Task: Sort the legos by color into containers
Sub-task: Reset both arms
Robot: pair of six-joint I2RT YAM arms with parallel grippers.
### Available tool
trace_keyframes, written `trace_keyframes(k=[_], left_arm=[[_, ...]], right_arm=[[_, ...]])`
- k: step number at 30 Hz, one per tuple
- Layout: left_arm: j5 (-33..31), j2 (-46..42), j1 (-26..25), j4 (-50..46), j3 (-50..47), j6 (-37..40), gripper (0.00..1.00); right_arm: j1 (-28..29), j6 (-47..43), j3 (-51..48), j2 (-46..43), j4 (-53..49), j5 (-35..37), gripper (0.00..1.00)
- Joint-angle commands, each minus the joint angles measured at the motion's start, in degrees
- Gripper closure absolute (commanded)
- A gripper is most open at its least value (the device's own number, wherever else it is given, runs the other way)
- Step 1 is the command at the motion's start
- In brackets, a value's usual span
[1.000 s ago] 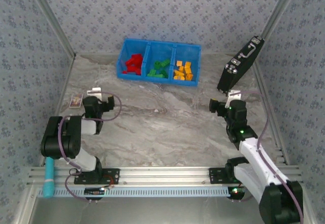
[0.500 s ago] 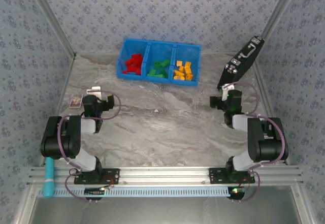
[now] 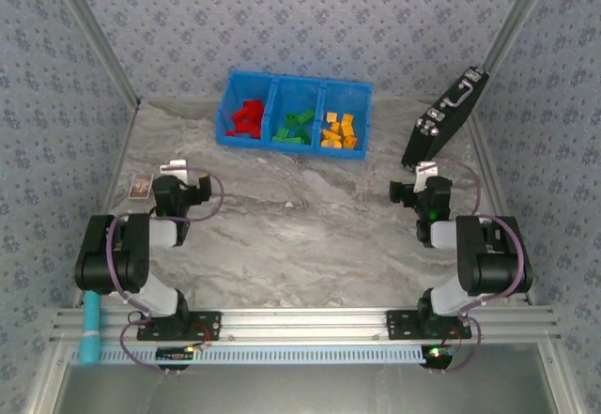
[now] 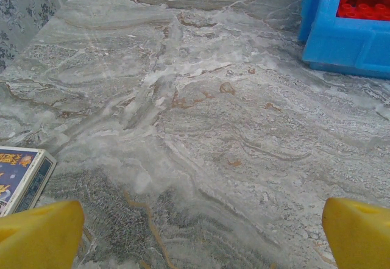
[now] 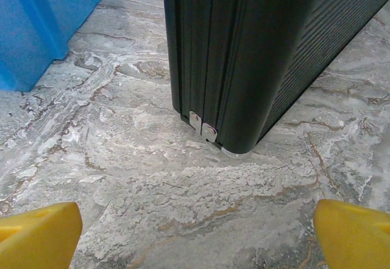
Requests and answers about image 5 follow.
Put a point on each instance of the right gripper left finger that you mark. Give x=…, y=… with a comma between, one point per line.
x=36, y=241

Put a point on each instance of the blue three-compartment plastic bin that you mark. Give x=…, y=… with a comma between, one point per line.
x=30, y=22

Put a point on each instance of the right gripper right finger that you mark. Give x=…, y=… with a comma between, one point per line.
x=356, y=241

